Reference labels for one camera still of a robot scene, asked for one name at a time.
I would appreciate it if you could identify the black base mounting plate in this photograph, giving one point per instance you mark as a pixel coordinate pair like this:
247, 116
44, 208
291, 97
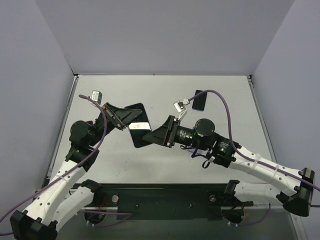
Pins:
174, 201

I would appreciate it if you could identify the lilac phone case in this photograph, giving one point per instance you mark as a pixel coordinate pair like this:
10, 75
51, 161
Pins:
192, 149

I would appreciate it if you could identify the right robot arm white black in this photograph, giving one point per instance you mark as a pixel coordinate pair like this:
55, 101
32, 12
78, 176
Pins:
282, 186

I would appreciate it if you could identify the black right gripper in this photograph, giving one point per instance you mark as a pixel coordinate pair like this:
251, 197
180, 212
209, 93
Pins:
170, 131

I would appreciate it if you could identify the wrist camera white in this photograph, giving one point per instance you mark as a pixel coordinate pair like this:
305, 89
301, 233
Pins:
180, 106
96, 96

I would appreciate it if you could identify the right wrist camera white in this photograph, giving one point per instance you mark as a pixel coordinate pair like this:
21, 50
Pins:
180, 106

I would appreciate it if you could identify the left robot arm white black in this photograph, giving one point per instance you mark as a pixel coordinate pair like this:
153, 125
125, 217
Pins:
52, 208

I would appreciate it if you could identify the blue phone black screen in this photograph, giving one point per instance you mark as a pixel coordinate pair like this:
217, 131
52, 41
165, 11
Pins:
199, 102

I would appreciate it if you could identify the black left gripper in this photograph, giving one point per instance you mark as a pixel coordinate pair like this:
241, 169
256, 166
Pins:
111, 116

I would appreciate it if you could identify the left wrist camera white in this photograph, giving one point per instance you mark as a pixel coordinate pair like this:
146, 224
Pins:
96, 96

